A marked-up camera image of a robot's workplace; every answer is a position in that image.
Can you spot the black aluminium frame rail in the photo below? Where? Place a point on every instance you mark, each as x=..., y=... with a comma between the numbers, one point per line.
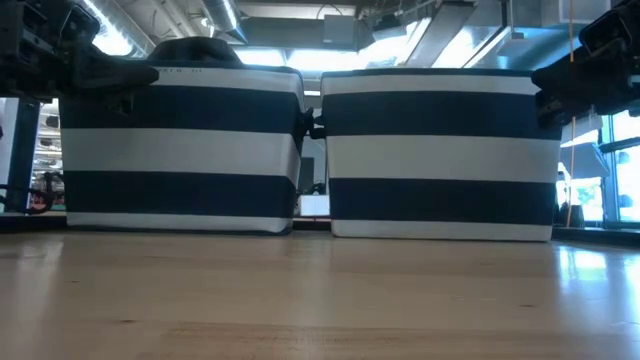
x=30, y=222
x=600, y=236

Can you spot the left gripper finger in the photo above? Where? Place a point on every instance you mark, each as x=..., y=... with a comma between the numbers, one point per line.
x=122, y=102
x=120, y=72

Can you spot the long ribbed ceiling duct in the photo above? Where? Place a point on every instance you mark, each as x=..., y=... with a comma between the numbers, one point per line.
x=120, y=35

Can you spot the silver round ventilation duct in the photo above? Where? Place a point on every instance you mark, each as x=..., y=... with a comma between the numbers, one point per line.
x=225, y=17

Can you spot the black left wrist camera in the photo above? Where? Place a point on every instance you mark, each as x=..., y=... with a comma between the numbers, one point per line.
x=45, y=22

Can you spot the grey ceiling beam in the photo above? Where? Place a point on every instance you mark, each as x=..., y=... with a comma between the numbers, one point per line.
x=445, y=35

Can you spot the small white box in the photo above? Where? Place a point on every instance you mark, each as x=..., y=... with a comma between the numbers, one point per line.
x=314, y=205

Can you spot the black upright frame post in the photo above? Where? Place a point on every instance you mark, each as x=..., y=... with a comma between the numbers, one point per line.
x=22, y=155

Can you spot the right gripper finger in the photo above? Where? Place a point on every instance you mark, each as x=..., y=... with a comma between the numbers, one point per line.
x=580, y=75
x=560, y=110

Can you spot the navy white striped fabric bin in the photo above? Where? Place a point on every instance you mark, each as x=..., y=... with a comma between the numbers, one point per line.
x=440, y=160
x=175, y=150

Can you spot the grey ceiling box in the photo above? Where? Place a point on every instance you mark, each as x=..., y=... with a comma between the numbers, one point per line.
x=340, y=31

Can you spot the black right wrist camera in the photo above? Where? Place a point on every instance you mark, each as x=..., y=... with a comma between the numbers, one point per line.
x=612, y=27

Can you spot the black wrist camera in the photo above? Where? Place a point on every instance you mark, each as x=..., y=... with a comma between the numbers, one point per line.
x=612, y=27
x=45, y=22

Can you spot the black garment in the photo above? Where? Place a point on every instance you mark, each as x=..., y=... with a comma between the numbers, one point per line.
x=195, y=50

